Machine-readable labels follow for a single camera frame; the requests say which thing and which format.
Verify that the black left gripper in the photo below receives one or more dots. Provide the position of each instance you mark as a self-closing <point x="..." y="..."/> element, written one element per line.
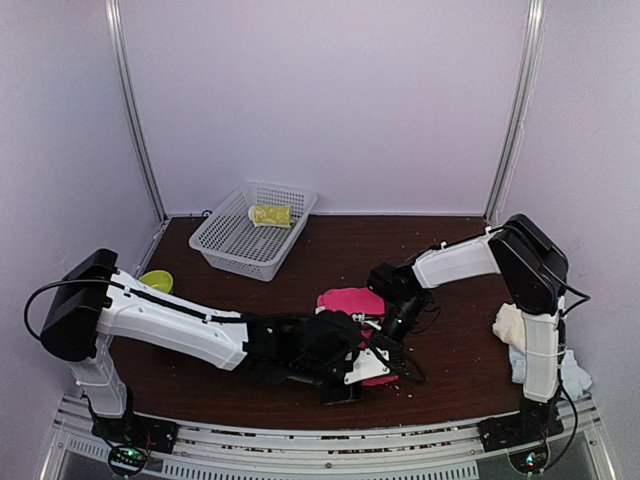
<point x="332" y="397"/>

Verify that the pink towel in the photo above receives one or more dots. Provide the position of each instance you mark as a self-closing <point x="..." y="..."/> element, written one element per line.
<point x="362" y="305"/>

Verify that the green and white patterned towel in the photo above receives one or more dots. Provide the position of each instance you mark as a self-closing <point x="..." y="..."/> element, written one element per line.
<point x="270" y="215"/>

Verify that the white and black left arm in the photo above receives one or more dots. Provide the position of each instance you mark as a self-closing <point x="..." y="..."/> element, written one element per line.
<point x="72" y="317"/>

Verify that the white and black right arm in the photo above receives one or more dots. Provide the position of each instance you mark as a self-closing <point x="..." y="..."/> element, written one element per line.
<point x="515" y="262"/>

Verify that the white perforated plastic basket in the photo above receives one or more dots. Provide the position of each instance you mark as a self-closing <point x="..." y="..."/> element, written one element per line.
<point x="230" y="241"/>

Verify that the green bowl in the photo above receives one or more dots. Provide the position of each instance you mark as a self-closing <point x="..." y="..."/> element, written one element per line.
<point x="160" y="280"/>

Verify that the cream towel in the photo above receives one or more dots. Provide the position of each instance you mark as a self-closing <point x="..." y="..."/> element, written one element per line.
<point x="509" y="326"/>

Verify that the light blue towel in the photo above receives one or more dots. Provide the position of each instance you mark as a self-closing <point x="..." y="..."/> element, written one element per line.
<point x="575" y="379"/>

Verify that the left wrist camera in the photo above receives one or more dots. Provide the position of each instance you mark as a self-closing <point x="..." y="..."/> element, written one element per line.
<point x="369" y="364"/>

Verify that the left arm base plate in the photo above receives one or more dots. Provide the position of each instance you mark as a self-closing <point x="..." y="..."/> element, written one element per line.
<point x="142" y="432"/>

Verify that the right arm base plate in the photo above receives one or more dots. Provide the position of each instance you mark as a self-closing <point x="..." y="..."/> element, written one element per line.
<point x="498" y="433"/>

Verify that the left aluminium corner post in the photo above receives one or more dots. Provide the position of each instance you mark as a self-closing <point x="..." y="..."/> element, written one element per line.
<point x="118" y="41"/>

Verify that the aluminium corner post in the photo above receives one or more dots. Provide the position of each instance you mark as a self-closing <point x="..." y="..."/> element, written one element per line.
<point x="515" y="126"/>
<point x="118" y="41"/>

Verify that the right aluminium corner post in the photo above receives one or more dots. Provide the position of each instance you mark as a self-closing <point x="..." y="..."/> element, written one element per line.
<point x="515" y="126"/>

